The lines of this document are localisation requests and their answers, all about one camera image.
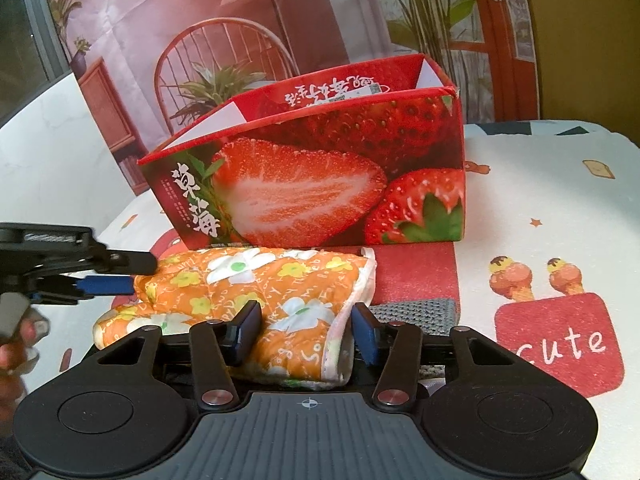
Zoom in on orange floral oven mitt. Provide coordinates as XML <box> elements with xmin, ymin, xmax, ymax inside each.
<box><xmin>92</xmin><ymin>245</ymin><xmax>378</xmax><ymax>392</ymax></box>

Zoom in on living room scene backdrop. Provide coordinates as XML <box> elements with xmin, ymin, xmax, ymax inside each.
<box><xmin>48</xmin><ymin>0</ymin><xmax>540</xmax><ymax>190</ymax></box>

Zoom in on person's left hand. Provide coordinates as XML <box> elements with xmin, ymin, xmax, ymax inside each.
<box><xmin>1</xmin><ymin>309</ymin><xmax>50</xmax><ymax>425</ymax></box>

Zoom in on grey knitted cloth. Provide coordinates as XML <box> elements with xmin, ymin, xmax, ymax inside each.
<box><xmin>369</xmin><ymin>296</ymin><xmax>459</xmax><ymax>380</ymax></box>

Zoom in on cartoon printed table mat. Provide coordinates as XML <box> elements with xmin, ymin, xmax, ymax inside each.
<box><xmin>44</xmin><ymin>120</ymin><xmax>640</xmax><ymax>480</ymax></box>

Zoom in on red strawberry cardboard box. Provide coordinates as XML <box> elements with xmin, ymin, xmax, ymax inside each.
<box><xmin>140</xmin><ymin>54</ymin><xmax>465</xmax><ymax>249</ymax></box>

